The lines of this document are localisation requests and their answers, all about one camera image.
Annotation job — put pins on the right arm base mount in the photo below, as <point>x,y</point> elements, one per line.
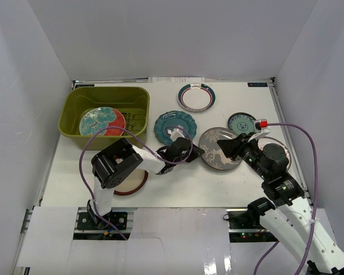
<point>242,230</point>

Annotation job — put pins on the green plastic bin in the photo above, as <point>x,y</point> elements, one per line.
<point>132,102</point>

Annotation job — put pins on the beige plate with red rim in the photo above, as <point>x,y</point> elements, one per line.
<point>134,182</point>

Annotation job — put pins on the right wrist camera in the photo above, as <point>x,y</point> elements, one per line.
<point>261,129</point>

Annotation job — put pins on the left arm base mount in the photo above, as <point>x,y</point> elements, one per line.
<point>86,229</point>

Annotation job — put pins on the grey deer pattern plate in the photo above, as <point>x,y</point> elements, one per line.
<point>214,156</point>

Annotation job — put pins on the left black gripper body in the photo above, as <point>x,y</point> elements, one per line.
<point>190,153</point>

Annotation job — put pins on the white plate with teal rim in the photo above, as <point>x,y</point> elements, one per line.
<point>196,98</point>

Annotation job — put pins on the papers at back edge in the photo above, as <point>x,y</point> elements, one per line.
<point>187,80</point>

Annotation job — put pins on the small green blue patterned plate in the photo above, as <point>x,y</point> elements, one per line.
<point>241,122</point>

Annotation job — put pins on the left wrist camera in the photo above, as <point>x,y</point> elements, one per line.
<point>175,133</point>

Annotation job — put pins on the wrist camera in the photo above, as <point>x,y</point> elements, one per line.
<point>175,133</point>
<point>261,129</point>

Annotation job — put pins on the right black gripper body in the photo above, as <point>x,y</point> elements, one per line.
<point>248,151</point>

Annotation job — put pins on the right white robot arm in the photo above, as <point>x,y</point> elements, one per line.
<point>285,210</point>

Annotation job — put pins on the white plate with orange pattern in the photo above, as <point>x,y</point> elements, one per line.
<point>268,140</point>

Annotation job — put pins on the teal scalloped plate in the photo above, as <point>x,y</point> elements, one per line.
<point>166,122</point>

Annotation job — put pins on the red and teal floral plate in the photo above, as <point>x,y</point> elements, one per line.
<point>99,118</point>

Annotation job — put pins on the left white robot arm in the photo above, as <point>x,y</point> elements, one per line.
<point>112,166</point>

